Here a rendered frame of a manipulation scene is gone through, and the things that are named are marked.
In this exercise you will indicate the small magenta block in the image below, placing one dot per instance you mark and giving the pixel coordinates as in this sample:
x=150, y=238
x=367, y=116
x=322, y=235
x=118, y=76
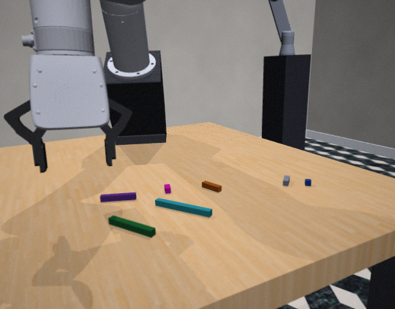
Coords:
x=167, y=188

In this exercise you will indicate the turquoise rod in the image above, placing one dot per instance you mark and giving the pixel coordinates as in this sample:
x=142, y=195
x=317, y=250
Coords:
x=183, y=207

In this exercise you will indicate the purple rod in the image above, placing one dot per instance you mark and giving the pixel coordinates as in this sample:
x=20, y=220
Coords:
x=118, y=197

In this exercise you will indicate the dark green rod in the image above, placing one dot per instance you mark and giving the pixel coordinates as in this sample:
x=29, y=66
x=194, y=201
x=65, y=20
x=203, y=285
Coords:
x=132, y=226

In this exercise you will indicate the orange rod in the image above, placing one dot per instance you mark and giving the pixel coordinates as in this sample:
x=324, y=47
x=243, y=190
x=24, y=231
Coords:
x=212, y=186

